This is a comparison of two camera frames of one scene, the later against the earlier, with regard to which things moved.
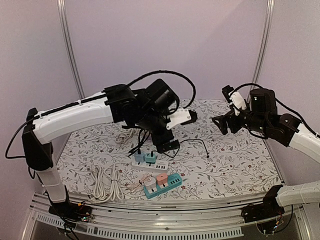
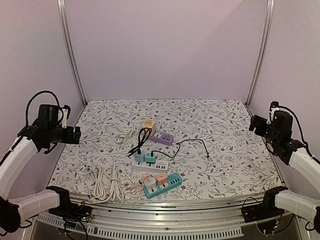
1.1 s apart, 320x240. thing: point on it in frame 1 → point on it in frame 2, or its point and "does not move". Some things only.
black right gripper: (232, 122) → (260, 126)
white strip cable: (126, 133) does not move
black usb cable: (143, 135) does not move
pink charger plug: (161, 178) does not move
